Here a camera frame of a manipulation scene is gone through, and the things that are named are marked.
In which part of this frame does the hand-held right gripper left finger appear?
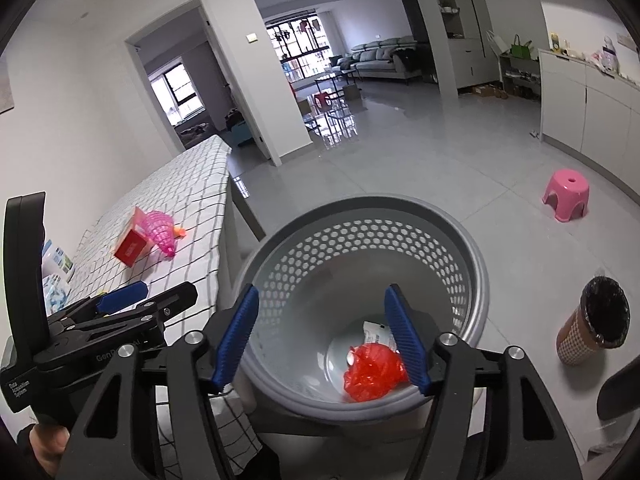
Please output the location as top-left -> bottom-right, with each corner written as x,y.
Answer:
59,284 -> 261,480

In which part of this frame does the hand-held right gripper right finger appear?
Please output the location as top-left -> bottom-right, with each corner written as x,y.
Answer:
384,284 -> 583,480

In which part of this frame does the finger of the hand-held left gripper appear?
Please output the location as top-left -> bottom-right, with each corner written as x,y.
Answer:
47,281 -> 199,347
47,281 -> 149,324

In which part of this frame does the white plastic packet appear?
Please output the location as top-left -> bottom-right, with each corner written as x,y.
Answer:
362,320 -> 398,351

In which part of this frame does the blue and white tissue pack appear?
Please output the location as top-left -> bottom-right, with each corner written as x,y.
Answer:
41,275 -> 71,316
41,240 -> 76,281

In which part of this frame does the red plastic bag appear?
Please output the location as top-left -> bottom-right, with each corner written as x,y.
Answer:
342,344 -> 408,403

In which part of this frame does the red and white cardboard box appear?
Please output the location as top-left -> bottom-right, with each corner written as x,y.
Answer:
114,206 -> 157,267

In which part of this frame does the pink mesh bag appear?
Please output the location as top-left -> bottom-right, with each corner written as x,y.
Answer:
140,210 -> 178,261

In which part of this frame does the grey perforated plastic basket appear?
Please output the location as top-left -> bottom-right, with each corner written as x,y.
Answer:
232,194 -> 490,423

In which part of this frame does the person's left hand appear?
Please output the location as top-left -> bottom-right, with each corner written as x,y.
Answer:
27,422 -> 71,478

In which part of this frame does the black and white checked tablecloth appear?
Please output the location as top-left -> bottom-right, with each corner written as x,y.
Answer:
42,135 -> 263,480

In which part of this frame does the dark table leg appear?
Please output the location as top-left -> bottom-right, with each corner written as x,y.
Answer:
227,172 -> 267,242

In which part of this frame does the brown patterned waste bin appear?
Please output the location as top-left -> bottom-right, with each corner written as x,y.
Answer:
556,276 -> 632,367

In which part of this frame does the bedroom window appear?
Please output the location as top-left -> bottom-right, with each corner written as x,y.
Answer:
162,65 -> 205,126

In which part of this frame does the pink plastic stool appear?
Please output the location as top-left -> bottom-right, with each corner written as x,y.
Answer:
542,170 -> 591,224

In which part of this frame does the white low cabinet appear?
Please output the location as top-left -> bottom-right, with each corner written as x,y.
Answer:
447,37 -> 501,91

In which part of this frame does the grey sofa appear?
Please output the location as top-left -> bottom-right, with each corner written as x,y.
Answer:
330,36 -> 433,83

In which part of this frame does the balcony window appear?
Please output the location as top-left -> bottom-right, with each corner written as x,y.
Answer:
265,15 -> 333,83

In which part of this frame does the shoe rack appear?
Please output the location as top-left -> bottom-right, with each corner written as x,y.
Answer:
499,52 -> 543,101

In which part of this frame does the white sideboard cabinet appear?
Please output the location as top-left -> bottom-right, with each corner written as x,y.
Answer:
537,47 -> 640,198

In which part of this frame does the white paper bag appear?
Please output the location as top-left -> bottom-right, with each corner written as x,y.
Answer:
485,30 -> 511,56

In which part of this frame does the green bag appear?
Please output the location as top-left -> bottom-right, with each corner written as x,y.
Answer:
510,34 -> 535,59

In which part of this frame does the black door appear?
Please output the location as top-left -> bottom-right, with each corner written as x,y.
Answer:
400,0 -> 433,46

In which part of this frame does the white and purple bottle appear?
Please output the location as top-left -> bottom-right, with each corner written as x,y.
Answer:
600,35 -> 621,73

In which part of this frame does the open wall shelf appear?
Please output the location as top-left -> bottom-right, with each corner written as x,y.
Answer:
422,0 -> 461,41

